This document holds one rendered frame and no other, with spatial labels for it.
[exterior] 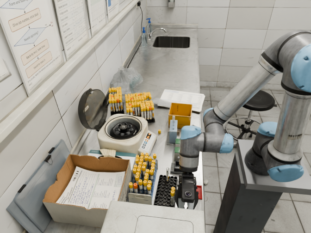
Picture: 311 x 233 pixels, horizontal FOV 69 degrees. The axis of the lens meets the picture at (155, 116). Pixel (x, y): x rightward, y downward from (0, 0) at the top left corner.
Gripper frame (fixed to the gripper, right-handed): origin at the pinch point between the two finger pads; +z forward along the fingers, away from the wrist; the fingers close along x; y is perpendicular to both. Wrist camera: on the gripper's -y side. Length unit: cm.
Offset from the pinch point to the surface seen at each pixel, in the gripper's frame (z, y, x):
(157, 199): -1.8, 7.3, 12.1
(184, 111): -35, 61, 3
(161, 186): -5.2, 13.3, 10.9
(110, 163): -14.5, 11.5, 34.5
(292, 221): 51, 97, -88
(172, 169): -9.7, 23.4, 6.7
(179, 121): -30, 50, 6
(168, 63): -72, 135, 21
